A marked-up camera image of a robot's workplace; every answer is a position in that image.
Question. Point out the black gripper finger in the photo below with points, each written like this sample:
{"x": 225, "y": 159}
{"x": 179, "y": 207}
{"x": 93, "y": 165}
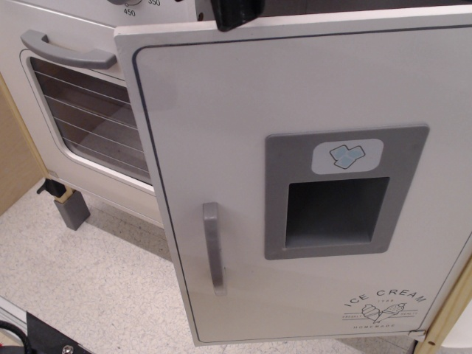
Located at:
{"x": 230, "y": 14}

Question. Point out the white toy fridge door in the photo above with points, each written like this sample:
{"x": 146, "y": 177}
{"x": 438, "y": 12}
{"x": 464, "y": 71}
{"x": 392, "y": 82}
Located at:
{"x": 205, "y": 101}

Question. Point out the grey oven temperature knob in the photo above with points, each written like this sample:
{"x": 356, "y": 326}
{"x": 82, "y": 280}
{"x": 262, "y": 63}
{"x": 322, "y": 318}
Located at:
{"x": 126, "y": 3}

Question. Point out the white toy oven door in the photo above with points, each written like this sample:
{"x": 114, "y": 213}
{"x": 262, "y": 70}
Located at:
{"x": 73, "y": 110}

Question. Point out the grey ice dispenser panel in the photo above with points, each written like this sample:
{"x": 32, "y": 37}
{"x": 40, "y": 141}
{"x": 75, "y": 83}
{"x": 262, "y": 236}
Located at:
{"x": 337, "y": 193}

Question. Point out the black clamp on leg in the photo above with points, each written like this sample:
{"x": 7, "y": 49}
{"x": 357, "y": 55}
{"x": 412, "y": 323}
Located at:
{"x": 53, "y": 187}

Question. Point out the grey kitchen leg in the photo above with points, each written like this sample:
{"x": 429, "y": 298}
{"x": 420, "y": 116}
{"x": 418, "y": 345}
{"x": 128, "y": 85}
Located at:
{"x": 74, "y": 210}

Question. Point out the light wooden side panel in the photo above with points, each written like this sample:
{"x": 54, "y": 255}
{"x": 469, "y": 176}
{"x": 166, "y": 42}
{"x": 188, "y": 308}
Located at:
{"x": 21, "y": 165}

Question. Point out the grey oven door handle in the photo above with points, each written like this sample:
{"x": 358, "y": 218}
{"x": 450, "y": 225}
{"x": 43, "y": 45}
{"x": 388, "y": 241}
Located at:
{"x": 38, "y": 43}

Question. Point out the grey fridge door handle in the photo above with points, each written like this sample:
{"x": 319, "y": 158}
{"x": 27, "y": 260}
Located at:
{"x": 213, "y": 247}

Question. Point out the beige wooden side post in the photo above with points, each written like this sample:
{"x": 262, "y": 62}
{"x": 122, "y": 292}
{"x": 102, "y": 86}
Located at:
{"x": 451, "y": 310}

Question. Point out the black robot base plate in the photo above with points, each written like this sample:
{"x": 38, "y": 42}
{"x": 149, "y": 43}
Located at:
{"x": 46, "y": 339}

